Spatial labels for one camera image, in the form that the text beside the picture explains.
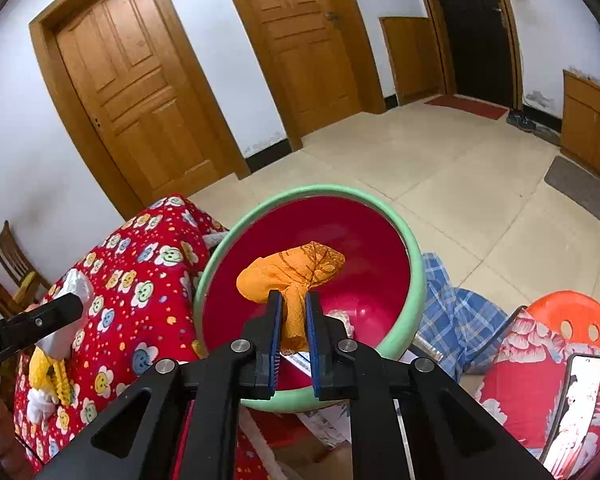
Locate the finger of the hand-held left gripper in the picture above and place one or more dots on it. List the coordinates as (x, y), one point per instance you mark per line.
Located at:
(50, 316)

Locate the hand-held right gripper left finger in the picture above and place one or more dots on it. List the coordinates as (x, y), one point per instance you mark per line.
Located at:
(276, 320)

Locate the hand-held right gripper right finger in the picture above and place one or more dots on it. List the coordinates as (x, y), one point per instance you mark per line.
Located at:
(312, 340)

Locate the cream wrapper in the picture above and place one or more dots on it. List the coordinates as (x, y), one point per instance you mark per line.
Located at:
(341, 320)

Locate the white paper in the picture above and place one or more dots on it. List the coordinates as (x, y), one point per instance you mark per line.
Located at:
(77, 285)

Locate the orange cloth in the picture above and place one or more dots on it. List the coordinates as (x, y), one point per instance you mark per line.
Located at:
(285, 270)

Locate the yellow foam fruit net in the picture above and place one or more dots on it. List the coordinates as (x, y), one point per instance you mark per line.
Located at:
(42, 370)

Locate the white cloth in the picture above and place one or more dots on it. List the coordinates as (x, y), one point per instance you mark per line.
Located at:
(42, 405)

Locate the red bin with green rim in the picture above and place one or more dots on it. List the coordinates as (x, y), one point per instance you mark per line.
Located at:
(360, 240)

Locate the wooden chair with yellow cushion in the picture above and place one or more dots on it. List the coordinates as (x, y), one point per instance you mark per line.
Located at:
(15, 255)

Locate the blue plaid cloth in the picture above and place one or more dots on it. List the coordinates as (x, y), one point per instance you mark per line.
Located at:
(460, 320)

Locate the red floral cushion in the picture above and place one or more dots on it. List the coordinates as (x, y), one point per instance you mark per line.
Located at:
(515, 390)

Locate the arched panel wooden door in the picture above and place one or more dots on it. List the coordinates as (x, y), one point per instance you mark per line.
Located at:
(130, 85)

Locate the orange plastic stool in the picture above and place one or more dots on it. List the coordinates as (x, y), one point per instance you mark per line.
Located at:
(575, 310)

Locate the smartphone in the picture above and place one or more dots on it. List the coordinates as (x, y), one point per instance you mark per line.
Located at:
(575, 410)

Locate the red doormat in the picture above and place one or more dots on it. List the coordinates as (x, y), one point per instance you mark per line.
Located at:
(467, 106)

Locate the dark shoe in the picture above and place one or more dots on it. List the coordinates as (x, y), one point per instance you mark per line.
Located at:
(547, 135)
(521, 121)

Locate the grey floor mat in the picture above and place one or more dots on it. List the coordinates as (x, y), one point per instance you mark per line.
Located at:
(585, 190)

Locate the dark brown door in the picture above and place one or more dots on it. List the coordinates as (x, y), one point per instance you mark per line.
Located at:
(475, 30)

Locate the wooden cabinet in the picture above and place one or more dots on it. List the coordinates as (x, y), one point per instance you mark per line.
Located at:
(590, 125)

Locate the wooden wall panel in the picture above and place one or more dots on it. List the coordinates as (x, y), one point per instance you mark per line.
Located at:
(412, 60)

